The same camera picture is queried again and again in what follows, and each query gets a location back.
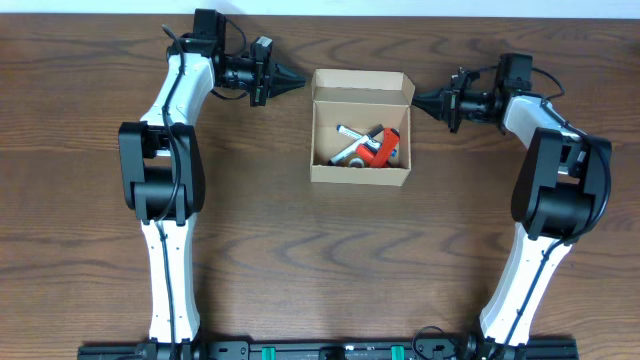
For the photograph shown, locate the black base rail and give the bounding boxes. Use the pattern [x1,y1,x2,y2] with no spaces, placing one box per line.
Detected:
[76,336,580,360]

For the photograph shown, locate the black whiteboard marker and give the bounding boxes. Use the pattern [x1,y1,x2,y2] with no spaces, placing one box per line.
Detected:
[327,124,385,167]

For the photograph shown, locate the brown packing tape roll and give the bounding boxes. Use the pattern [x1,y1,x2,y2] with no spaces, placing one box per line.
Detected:
[347,156,366,168]

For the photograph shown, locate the blue whiteboard marker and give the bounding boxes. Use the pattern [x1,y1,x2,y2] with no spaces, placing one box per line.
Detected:
[336,124,400,158]

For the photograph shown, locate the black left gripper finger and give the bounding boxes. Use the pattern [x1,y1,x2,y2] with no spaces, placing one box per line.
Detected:
[272,82,303,98]
[272,63,306,88]

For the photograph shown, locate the orange utility knife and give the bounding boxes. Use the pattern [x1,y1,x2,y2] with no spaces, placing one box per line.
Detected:
[370,128,400,168]

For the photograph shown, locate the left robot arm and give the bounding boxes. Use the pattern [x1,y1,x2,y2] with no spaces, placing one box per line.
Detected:
[115,9,306,359]

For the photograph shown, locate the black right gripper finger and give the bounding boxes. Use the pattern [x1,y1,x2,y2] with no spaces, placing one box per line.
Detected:
[414,99,444,121]
[412,88,444,105]

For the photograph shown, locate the red black stapler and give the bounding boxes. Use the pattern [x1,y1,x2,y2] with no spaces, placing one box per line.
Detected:
[356,144,375,167]

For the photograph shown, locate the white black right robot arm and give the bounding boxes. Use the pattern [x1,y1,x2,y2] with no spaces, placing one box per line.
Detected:
[412,53,612,359]

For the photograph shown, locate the cardboard box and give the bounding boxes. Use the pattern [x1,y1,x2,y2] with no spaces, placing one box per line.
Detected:
[310,69,415,186]

